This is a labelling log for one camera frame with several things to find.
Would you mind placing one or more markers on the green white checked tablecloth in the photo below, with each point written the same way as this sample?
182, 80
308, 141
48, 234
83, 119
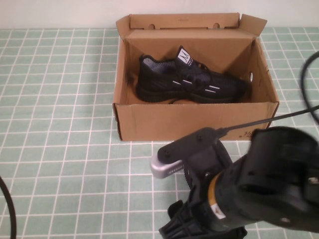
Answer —
62, 149

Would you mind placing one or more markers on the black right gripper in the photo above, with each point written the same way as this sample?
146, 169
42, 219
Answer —
203, 196

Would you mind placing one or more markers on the brown cardboard shoe box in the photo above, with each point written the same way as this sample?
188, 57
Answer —
174, 122

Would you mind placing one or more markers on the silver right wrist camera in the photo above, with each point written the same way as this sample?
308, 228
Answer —
162, 170

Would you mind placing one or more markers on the black knit sneaker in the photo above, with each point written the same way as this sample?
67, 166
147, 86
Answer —
159, 79
225, 156

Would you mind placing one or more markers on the black right camera mount bracket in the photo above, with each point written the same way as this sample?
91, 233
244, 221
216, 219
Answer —
194, 144

